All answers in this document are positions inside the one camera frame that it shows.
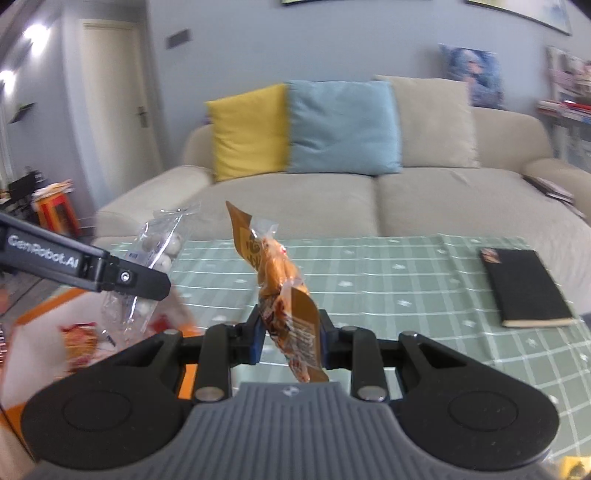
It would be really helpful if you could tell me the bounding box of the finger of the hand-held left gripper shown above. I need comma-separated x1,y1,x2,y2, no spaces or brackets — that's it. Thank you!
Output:
99,255,171,302

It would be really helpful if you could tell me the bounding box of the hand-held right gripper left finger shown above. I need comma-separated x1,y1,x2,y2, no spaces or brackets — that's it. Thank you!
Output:
108,305,267,403

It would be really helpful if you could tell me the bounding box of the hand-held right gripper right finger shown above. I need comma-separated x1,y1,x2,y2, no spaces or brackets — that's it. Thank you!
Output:
318,309,468,403

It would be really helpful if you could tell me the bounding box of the clear packet of white balls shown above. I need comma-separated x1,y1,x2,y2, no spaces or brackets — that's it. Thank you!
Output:
100,202,202,348

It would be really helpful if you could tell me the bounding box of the orange sausage snack packet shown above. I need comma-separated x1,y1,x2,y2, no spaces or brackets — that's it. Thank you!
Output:
225,200,331,385

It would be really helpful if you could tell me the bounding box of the orange cardboard box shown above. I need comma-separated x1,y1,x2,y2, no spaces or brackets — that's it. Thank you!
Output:
0,286,204,464

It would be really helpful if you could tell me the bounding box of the orange stool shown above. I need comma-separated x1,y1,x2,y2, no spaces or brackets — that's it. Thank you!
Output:
32,192,82,238

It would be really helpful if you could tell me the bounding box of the black chair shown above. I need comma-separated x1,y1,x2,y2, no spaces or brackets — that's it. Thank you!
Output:
6,170,43,219

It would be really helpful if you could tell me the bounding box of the red yellow snack packet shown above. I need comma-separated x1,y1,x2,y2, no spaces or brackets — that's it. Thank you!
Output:
59,323,100,371

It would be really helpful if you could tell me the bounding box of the green checked tablecloth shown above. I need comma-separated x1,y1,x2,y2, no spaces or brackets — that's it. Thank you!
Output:
92,233,591,463

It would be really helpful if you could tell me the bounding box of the beige sofa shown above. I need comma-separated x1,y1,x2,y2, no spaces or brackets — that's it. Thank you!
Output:
92,76,591,298

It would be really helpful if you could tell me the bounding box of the white door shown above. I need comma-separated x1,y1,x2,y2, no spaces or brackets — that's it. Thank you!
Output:
80,20,163,219

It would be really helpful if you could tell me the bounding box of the yellow cushion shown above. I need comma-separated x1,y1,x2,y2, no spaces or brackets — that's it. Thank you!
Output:
204,83,292,184

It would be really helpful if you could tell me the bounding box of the black notebook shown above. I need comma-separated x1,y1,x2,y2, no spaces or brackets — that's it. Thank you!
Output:
478,247,579,330

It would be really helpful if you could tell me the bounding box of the light blue cushion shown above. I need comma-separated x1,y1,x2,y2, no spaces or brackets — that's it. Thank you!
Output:
285,79,404,176

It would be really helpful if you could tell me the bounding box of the beige cushion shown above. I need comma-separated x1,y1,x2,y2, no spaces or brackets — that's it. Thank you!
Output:
372,75,481,169

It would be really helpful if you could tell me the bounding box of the stack of books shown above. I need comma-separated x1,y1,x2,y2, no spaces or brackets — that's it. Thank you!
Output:
536,98,591,124

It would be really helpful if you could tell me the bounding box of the large framed picture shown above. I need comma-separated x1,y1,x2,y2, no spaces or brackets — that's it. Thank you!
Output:
464,0,574,37

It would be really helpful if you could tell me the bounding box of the black wall shelf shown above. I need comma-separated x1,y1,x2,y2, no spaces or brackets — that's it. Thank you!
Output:
8,102,36,125

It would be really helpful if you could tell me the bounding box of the dark wall plate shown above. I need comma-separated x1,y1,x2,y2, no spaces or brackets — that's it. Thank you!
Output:
165,28,192,51

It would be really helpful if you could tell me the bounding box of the blue floral wall poster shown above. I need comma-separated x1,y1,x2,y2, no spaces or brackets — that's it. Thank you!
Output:
437,43,504,111

